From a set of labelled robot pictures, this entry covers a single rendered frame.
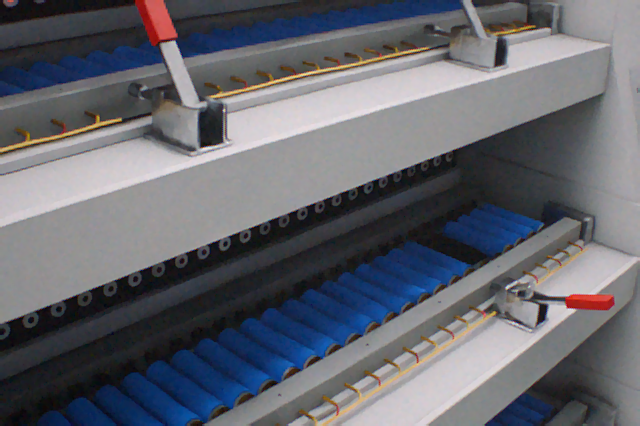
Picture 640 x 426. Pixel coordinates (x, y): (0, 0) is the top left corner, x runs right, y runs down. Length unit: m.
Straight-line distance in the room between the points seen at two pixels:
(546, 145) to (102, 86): 0.49
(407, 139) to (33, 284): 0.26
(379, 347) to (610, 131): 0.33
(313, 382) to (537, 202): 0.38
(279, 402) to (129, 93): 0.20
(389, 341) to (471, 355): 0.07
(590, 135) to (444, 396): 0.33
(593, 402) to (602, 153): 0.25
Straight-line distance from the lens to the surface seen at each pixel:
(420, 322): 0.59
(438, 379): 0.58
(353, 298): 0.62
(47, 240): 0.36
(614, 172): 0.79
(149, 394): 0.52
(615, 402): 0.87
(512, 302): 0.65
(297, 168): 0.45
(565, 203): 0.82
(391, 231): 0.73
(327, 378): 0.53
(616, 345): 0.85
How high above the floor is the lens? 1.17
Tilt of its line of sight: 11 degrees down
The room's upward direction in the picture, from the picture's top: 12 degrees counter-clockwise
